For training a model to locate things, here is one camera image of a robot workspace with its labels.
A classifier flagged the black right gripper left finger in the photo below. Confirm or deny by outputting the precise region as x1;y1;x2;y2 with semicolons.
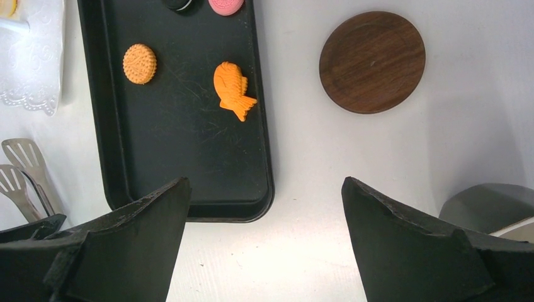
1;178;191;301

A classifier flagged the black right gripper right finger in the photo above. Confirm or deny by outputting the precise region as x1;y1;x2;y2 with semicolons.
341;177;533;301

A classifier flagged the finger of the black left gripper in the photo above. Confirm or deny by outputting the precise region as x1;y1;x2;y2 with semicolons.
1;214;67;244

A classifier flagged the orange glazed donut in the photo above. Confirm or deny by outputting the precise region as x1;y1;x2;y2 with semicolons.
0;0;18;18

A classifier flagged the grey mug white inside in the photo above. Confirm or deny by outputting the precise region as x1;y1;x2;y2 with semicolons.
439;183;533;243

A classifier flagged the black serving tray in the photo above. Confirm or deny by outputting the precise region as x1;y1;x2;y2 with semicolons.
78;1;275;222

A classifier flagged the white three-tier dessert stand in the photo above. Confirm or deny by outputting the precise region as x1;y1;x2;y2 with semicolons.
1;1;66;116

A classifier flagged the small orange cookie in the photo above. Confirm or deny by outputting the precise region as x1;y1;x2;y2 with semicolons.
122;43;157;85

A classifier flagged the brown round coaster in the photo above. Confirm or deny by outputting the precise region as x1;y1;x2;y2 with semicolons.
319;11;426;115

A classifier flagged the orange fish pastry lower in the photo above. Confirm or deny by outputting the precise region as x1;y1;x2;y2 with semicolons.
213;61;258;122

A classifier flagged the black sandwich cookie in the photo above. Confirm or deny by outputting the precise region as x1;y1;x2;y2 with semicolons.
161;0;193;12

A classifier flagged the pink macaron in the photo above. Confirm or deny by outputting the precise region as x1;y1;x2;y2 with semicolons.
208;0;244;16

